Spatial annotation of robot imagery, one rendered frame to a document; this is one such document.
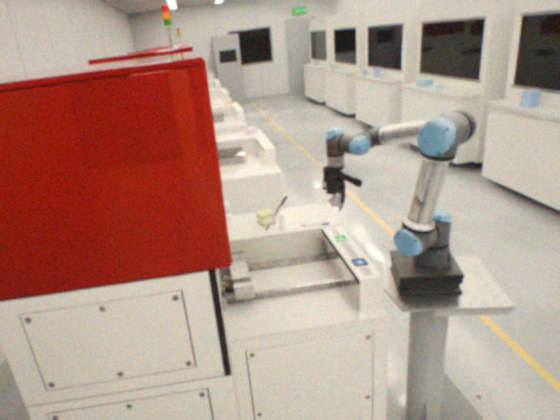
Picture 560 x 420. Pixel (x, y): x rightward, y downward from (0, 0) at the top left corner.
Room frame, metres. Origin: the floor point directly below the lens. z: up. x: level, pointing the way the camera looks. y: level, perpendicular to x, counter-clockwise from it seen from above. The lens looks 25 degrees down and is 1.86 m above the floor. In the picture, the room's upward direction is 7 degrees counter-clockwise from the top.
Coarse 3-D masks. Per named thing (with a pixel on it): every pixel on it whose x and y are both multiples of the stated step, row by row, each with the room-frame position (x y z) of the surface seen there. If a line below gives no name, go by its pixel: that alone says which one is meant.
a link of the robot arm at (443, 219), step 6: (438, 210) 1.73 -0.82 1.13; (444, 210) 1.73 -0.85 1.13; (438, 216) 1.67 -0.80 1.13; (444, 216) 1.66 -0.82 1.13; (450, 216) 1.68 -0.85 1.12; (438, 222) 1.66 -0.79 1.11; (444, 222) 1.66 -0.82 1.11; (450, 222) 1.68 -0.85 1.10; (438, 228) 1.64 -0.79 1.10; (444, 228) 1.66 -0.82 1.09; (450, 228) 1.68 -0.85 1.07; (438, 234) 1.63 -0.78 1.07; (444, 234) 1.66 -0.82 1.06; (450, 234) 1.69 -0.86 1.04; (438, 240) 1.65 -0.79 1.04; (444, 240) 1.67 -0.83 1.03; (432, 246) 1.67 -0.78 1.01; (438, 246) 1.66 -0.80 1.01
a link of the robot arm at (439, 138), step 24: (432, 120) 1.54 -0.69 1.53; (456, 120) 1.53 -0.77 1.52; (432, 144) 1.51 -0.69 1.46; (456, 144) 1.51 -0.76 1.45; (432, 168) 1.54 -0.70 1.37; (432, 192) 1.55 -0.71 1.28; (408, 216) 1.63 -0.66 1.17; (432, 216) 1.59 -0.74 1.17; (408, 240) 1.59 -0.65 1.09; (432, 240) 1.61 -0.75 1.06
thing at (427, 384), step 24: (432, 312) 1.65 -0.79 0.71; (408, 336) 1.75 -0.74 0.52; (432, 336) 1.65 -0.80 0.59; (408, 360) 1.73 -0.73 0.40; (432, 360) 1.65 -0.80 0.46; (408, 384) 1.72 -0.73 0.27; (432, 384) 1.65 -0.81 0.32; (408, 408) 1.71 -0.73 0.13; (432, 408) 1.65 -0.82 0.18; (456, 408) 1.69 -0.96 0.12; (480, 408) 1.76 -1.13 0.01
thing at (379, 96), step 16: (368, 16) 9.45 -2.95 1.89; (384, 16) 8.69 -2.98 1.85; (400, 16) 8.04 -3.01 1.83; (416, 16) 7.82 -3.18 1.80; (368, 32) 9.44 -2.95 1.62; (384, 32) 8.67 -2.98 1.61; (400, 32) 8.02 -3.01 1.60; (416, 32) 7.82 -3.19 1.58; (368, 48) 9.44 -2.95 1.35; (384, 48) 8.66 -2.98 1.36; (400, 48) 8.00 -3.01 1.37; (416, 48) 7.82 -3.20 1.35; (368, 64) 9.44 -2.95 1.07; (384, 64) 8.65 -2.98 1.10; (400, 64) 7.98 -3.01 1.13; (368, 80) 8.81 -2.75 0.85; (384, 80) 8.13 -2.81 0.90; (400, 80) 7.89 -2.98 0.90; (368, 96) 8.82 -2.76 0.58; (384, 96) 8.07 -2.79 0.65; (400, 96) 7.89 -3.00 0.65; (368, 112) 8.82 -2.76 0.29; (384, 112) 8.05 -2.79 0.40; (400, 112) 7.90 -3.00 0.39
